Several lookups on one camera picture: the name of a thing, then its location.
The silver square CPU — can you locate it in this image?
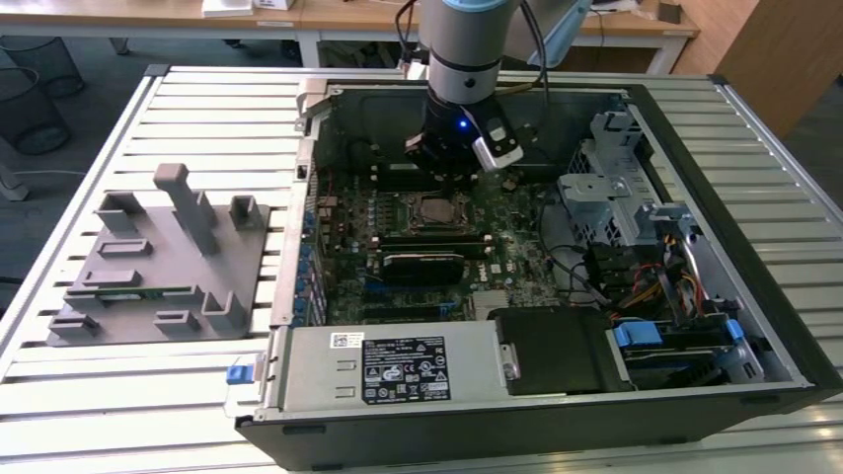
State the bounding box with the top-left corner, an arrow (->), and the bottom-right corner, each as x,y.
421,197 -> 462,223

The metal socket cover frame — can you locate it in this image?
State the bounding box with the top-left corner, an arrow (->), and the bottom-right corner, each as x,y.
406,193 -> 474,234

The CPU socket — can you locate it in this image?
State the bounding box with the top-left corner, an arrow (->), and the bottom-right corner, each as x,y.
405,191 -> 477,236

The black RAM slot row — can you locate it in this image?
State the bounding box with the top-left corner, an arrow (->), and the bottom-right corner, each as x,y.
371,162 -> 427,193
378,234 -> 493,259

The silver metal drive cage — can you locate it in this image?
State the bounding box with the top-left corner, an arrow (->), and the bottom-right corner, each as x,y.
555,111 -> 669,249

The black expansion card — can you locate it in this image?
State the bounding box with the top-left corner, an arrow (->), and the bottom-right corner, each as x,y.
379,251 -> 467,286

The green motherboard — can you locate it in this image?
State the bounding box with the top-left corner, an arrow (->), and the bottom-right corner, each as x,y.
307,167 -> 579,328

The small silver heatsink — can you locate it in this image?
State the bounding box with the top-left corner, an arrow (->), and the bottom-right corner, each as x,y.
471,289 -> 513,317

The black expansion slot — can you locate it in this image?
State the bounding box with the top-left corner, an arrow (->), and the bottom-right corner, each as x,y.
361,303 -> 457,321

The grey plastic parts rack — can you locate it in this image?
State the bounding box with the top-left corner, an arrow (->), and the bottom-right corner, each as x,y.
46,162 -> 275,350

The black plastic fan shroud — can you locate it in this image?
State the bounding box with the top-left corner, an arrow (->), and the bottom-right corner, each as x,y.
491,306 -> 635,397

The blue disk carrier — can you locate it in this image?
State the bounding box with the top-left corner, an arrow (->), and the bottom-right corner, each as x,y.
610,319 -> 665,355

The silver power supply with label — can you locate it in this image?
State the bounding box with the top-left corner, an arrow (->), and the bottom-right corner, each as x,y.
258,320 -> 517,415

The wooden cabinet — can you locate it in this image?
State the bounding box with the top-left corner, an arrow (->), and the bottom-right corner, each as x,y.
671,0 -> 843,134

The green RAM stick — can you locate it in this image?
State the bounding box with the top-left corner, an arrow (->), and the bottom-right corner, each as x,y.
96,284 -> 197,301

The black open PC case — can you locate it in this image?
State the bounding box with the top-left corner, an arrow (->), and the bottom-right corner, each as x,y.
234,73 -> 843,473

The black mesh wastebasket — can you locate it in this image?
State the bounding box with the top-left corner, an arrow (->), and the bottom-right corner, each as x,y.
0,66 -> 71,157
0,37 -> 87,98

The white wrist camera black face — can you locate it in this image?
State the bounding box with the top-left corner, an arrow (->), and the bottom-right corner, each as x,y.
471,116 -> 526,173

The coloured power wire bundle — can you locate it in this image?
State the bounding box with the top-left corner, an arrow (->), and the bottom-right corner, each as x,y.
618,235 -> 710,317

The wooden desk white frame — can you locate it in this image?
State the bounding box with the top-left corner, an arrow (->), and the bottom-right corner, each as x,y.
0,0 -> 701,75

